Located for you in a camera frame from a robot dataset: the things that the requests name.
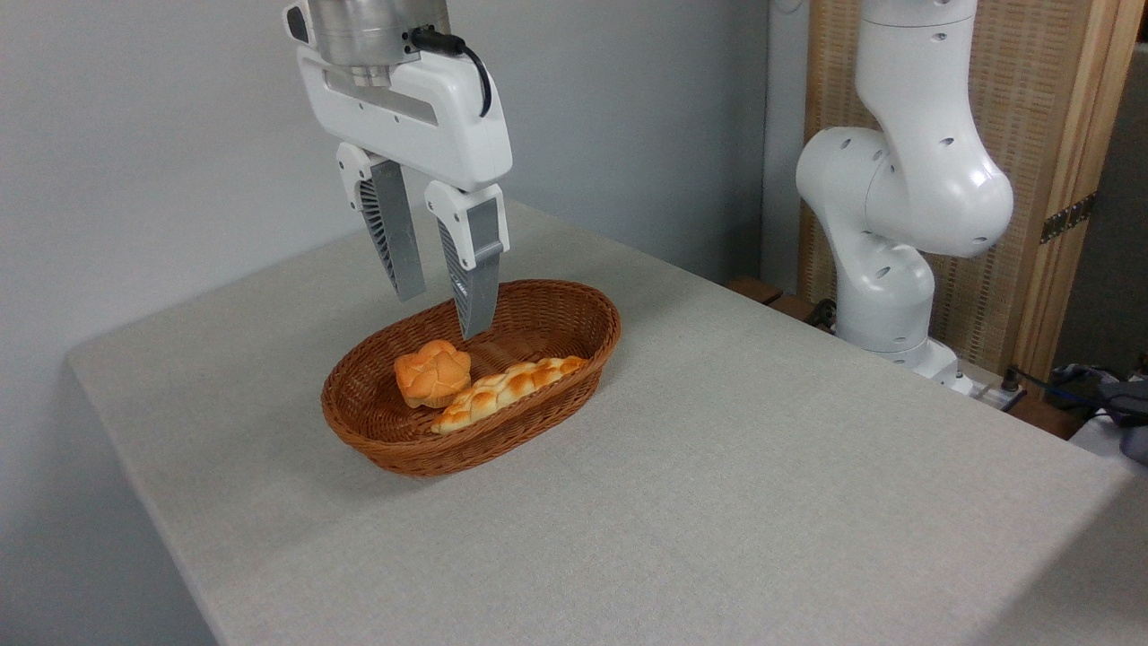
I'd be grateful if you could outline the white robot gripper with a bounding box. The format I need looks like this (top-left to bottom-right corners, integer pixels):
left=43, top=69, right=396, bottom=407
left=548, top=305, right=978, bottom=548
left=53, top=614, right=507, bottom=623
left=285, top=3, right=514, bottom=340

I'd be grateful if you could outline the round orange bread roll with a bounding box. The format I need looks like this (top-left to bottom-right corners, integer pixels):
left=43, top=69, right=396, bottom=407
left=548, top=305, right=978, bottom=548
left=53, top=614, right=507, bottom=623
left=394, top=339, right=473, bottom=409

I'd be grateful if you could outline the long braided bread loaf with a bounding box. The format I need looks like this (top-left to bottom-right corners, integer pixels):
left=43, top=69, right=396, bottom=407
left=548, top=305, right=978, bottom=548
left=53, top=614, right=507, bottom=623
left=430, top=355, right=590, bottom=436

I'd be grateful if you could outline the brown oval wicker basket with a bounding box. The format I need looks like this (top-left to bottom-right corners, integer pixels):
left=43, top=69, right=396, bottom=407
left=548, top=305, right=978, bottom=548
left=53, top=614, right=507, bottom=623
left=320, top=279, right=622, bottom=477

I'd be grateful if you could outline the wooden woven folding screen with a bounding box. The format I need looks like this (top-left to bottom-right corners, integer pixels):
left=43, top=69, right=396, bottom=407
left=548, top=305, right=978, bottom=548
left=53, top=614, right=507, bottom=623
left=798, top=0, right=1148, bottom=387

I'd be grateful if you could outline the dark metal screen hinge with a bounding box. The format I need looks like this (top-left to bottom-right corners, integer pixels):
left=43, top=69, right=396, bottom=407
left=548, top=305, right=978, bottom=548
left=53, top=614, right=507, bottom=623
left=1040, top=193, right=1097, bottom=245

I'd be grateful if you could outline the dark grey device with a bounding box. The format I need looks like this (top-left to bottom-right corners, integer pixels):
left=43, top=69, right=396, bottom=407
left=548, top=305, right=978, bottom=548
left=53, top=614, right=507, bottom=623
left=1096, top=377, right=1148, bottom=466

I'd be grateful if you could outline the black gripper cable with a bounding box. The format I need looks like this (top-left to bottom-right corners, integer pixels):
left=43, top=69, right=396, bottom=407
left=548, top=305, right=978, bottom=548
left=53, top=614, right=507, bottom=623
left=408, top=27, right=493, bottom=118

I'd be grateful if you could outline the black and blue cable bundle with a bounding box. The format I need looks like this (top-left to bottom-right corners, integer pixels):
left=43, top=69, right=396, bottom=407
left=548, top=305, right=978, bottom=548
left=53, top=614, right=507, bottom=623
left=1003, top=362, right=1148, bottom=423

